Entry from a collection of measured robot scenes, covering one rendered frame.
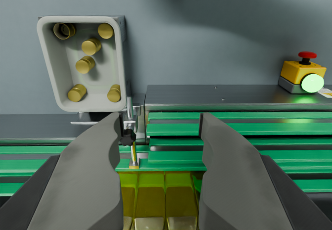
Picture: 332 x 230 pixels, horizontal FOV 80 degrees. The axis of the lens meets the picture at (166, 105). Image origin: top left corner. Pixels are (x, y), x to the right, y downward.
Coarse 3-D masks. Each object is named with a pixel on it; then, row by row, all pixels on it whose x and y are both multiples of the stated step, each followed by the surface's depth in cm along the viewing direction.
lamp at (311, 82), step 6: (306, 78) 48; (312, 78) 47; (318, 78) 47; (300, 84) 50; (306, 84) 48; (312, 84) 47; (318, 84) 47; (306, 90) 49; (312, 90) 48; (318, 90) 48
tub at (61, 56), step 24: (48, 24) 43; (96, 24) 48; (48, 48) 44; (72, 48) 51; (120, 48) 44; (48, 72) 46; (72, 72) 53; (96, 72) 54; (120, 72) 46; (96, 96) 55
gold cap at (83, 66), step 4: (84, 56) 51; (88, 56) 51; (80, 60) 48; (84, 60) 48; (88, 60) 49; (92, 60) 51; (76, 64) 48; (80, 64) 48; (84, 64) 48; (88, 64) 48; (92, 64) 51; (76, 68) 48; (80, 68) 48; (84, 68) 49; (88, 68) 49; (80, 72) 49; (84, 72) 49
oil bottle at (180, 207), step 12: (168, 180) 43; (180, 180) 43; (168, 192) 40; (180, 192) 40; (192, 192) 40; (168, 204) 38; (180, 204) 38; (192, 204) 38; (168, 216) 36; (180, 216) 35; (192, 216) 35; (168, 228) 35; (180, 228) 34; (192, 228) 34
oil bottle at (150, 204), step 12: (144, 180) 43; (156, 180) 43; (144, 192) 40; (156, 192) 40; (144, 204) 37; (156, 204) 37; (144, 216) 35; (156, 216) 35; (144, 228) 34; (156, 228) 34
